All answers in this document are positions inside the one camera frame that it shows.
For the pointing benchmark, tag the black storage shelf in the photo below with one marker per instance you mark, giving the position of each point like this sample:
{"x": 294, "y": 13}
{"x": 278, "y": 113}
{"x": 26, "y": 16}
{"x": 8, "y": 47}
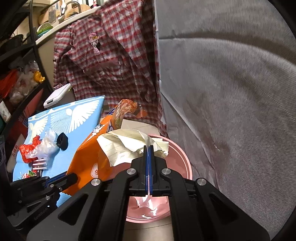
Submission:
{"x": 18, "y": 48}

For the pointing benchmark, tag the kitchen faucet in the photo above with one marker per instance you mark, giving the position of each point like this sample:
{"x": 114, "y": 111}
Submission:
{"x": 71, "y": 8}

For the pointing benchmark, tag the white lidded bin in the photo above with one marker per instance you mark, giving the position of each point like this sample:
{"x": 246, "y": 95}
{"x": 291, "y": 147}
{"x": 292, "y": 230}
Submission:
{"x": 57, "y": 95}

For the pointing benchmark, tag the green snack wrapper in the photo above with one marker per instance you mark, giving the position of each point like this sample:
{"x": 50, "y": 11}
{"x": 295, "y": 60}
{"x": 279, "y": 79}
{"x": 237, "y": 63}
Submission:
{"x": 29, "y": 174}

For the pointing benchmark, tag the pink plastic trash bin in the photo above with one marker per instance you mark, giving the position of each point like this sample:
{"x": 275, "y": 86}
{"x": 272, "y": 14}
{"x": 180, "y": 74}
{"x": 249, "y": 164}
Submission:
{"x": 150, "y": 208}

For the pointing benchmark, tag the blue tablecloth with white wings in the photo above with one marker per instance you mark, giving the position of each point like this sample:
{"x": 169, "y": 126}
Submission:
{"x": 76, "y": 120}

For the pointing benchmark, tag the orange snack bag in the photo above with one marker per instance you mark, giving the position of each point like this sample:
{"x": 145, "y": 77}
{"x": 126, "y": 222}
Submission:
{"x": 89, "y": 161}

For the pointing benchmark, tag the yellow bag on shelf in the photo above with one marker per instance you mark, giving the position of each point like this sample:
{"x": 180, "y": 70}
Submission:
{"x": 38, "y": 77}

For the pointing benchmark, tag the red plastic bag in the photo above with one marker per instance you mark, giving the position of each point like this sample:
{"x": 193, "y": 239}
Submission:
{"x": 26, "y": 148}

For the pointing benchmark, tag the lined yellow paper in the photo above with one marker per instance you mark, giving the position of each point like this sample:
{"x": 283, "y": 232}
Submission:
{"x": 123, "y": 145}

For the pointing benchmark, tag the clear plastic bag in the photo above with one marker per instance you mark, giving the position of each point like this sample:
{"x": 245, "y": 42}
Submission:
{"x": 47, "y": 148}

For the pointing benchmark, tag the red plaid shirt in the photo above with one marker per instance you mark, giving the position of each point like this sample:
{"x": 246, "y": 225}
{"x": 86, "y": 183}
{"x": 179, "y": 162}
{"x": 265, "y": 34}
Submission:
{"x": 112, "y": 52}

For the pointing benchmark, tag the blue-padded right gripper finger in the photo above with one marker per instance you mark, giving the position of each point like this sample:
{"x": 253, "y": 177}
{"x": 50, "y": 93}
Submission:
{"x": 145, "y": 171}
{"x": 150, "y": 156}

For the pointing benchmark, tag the black elastic band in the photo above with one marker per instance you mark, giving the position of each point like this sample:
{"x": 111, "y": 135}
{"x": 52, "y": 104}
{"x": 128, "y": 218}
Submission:
{"x": 62, "y": 141}

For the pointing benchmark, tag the bagged food on shelf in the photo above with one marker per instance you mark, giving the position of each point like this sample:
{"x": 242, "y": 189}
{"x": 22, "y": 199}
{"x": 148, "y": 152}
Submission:
{"x": 24, "y": 84}

